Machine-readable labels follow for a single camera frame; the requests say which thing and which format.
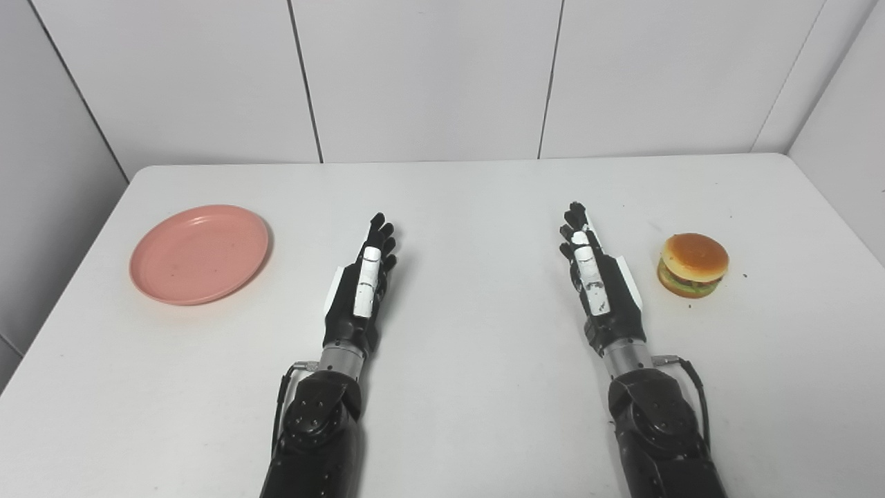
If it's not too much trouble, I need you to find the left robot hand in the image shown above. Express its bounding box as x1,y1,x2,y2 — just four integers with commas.
323,213,398,358

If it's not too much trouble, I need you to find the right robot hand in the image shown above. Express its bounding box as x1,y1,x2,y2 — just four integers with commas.
559,202,648,356

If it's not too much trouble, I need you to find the toy hamburger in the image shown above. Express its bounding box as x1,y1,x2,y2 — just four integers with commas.
657,233,729,299

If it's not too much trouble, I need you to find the pink round plate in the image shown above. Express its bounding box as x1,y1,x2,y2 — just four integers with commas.
129,204,270,306

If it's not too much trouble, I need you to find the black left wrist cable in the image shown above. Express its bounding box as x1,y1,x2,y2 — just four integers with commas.
270,360,320,460

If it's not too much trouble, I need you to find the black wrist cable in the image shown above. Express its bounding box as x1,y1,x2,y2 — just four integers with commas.
653,354,712,454
270,360,320,460

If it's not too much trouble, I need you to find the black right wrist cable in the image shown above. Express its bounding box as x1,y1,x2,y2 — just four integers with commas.
653,354,712,454

